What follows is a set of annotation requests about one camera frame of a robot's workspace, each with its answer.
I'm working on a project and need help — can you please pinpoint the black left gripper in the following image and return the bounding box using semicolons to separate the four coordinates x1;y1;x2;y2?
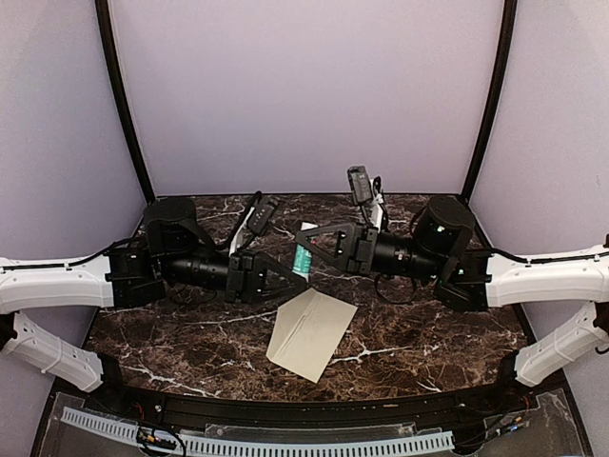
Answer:
160;246;307;303

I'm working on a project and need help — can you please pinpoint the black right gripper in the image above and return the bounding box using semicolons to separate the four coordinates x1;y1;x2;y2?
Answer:
294;222;444;282

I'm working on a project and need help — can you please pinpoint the green white glue stick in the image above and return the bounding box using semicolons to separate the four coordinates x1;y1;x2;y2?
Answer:
292;244;312;280

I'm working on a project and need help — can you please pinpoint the cream paper envelope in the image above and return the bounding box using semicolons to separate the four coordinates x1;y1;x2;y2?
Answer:
266;288;358;383

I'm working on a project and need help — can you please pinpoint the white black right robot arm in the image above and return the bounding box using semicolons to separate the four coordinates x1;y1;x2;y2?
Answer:
296;195;608;413

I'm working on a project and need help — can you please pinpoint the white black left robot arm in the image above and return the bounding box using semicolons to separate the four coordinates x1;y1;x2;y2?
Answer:
1;192;307;415

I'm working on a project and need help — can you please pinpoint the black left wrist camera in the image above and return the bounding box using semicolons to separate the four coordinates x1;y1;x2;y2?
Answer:
246;195;279;236

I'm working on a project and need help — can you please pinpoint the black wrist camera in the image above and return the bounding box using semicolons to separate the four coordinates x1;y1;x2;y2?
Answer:
246;195;279;236
346;166;373;206

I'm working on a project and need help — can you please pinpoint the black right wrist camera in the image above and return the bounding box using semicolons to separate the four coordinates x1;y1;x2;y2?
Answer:
346;166;373;206

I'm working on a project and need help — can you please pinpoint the black front table rail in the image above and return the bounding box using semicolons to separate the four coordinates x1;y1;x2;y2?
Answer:
95;386;531;429

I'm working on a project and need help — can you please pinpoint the black right corner frame post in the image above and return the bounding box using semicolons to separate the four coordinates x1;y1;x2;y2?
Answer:
461;0;518;206

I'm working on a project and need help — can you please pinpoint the black corner frame post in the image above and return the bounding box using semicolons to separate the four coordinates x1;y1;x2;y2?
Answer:
461;0;518;206
94;0;156;205

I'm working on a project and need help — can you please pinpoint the white slotted cable duct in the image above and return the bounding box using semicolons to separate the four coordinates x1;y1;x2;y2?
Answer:
60;407;455;456

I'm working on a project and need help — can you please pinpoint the black left corner frame post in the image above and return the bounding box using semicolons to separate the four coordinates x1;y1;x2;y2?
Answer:
94;0;156;205

